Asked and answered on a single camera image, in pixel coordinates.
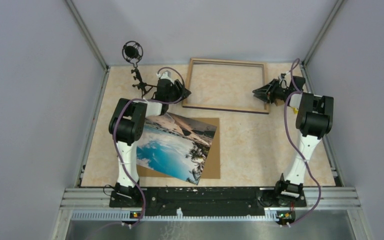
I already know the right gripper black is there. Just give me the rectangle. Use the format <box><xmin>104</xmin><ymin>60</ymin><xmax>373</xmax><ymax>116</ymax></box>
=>
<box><xmin>252</xmin><ymin>79</ymin><xmax>290</xmax><ymax>104</ymax></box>

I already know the wooden picture frame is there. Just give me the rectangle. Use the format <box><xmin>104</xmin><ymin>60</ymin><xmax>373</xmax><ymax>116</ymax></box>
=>
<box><xmin>182</xmin><ymin>57</ymin><xmax>270</xmax><ymax>115</ymax></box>

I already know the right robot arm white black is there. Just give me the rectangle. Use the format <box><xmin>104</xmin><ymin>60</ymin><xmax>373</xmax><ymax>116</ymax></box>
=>
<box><xmin>252</xmin><ymin>73</ymin><xmax>334</xmax><ymax>206</ymax></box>

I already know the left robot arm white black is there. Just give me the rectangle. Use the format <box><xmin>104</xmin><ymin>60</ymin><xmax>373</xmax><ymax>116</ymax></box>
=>
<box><xmin>108</xmin><ymin>70</ymin><xmax>191</xmax><ymax>207</ymax></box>

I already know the beach landscape photo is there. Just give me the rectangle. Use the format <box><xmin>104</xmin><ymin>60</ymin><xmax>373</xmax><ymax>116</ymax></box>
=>
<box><xmin>135</xmin><ymin>111</ymin><xmax>218</xmax><ymax>186</ymax></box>

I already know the small brown wooden block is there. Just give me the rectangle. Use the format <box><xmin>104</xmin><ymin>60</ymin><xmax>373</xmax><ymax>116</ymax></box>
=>
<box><xmin>274</xmin><ymin>99</ymin><xmax>285</xmax><ymax>107</ymax></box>

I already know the small yellow toy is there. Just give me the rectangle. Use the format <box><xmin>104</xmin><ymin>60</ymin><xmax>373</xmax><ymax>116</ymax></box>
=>
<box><xmin>289</xmin><ymin>101</ymin><xmax>300</xmax><ymax>114</ymax></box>

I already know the black microphone on tripod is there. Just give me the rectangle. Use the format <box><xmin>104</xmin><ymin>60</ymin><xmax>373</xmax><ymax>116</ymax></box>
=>
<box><xmin>121</xmin><ymin>40</ymin><xmax>157</xmax><ymax>98</ymax></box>

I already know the brown cardboard backing board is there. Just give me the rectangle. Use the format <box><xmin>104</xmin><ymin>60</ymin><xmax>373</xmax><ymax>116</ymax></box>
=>
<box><xmin>136</xmin><ymin>117</ymin><xmax>222</xmax><ymax>180</ymax></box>

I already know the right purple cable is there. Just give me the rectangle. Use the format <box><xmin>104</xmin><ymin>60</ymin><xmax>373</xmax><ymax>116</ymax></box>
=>
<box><xmin>280</xmin><ymin>58</ymin><xmax>322</xmax><ymax>228</ymax></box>

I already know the purple cable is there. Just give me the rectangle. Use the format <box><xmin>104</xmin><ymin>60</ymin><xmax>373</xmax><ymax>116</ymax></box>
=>
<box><xmin>112</xmin><ymin>66</ymin><xmax>187</xmax><ymax>229</ymax></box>
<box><xmin>280</xmin><ymin>58</ymin><xmax>322</xmax><ymax>228</ymax></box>

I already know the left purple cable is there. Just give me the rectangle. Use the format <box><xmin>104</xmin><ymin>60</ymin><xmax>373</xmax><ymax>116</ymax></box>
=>
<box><xmin>112</xmin><ymin>66</ymin><xmax>187</xmax><ymax>229</ymax></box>

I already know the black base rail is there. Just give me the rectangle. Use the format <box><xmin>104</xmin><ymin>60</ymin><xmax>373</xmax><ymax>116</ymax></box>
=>
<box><xmin>109</xmin><ymin>186</ymin><xmax>307</xmax><ymax>217</ymax></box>

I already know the white cable duct strip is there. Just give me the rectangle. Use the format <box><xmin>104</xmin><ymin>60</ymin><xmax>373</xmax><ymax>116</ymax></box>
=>
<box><xmin>70</xmin><ymin>209</ymin><xmax>279</xmax><ymax>222</ymax></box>

